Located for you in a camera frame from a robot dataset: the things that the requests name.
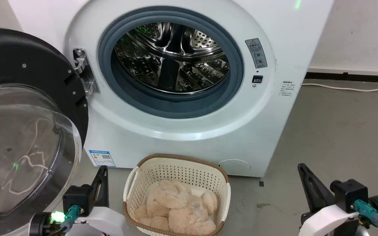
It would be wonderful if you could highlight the blue energy label sticker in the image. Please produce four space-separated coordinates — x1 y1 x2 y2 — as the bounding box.
89 150 116 167

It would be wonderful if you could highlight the cream laundry basket brown rim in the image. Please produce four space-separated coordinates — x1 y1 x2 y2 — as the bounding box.
123 153 231 236

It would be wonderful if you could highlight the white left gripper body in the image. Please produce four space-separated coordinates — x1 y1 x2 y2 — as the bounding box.
65 205 128 236

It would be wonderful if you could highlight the beige fluffy plush cloth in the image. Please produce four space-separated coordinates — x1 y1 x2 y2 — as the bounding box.
134 179 218 235

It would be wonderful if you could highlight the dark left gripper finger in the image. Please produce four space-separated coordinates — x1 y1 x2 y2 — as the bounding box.
90 177 99 207
94 165 109 207

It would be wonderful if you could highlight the grey rubber door gasket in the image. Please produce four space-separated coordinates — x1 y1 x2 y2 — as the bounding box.
98 6 244 119

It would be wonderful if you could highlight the white front-load washing machine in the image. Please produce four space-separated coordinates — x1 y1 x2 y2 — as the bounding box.
8 0 335 178

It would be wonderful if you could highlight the stainless steel washer drum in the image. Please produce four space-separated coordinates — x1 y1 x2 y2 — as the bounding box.
114 22 231 95

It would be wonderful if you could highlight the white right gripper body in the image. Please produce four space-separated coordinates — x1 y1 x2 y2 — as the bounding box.
299 203 362 236

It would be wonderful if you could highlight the white floor cable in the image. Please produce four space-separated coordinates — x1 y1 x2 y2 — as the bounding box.
301 83 378 92

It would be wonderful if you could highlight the round white filter cover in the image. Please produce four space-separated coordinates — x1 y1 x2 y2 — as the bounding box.
218 159 252 173

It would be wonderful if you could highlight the teal-plug right gripper cable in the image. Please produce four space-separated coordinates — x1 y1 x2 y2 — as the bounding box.
353 199 378 236

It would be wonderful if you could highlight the grey warning sticker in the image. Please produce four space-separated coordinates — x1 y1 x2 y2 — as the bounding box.
245 38 268 69

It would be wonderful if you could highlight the teal-plug left gripper cable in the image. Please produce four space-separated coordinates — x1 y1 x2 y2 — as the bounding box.
49 205 80 236

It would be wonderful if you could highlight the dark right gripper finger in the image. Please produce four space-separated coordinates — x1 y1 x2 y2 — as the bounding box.
298 163 336 213

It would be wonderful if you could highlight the metal door hinge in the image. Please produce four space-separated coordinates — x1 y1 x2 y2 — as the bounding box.
73 48 100 96

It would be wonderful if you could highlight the black washer door with glass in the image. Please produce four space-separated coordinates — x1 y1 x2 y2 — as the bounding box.
0 28 89 236

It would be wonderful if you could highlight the teal-plug gripper cable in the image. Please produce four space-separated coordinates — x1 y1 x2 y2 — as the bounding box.
353 199 378 236
49 205 80 236

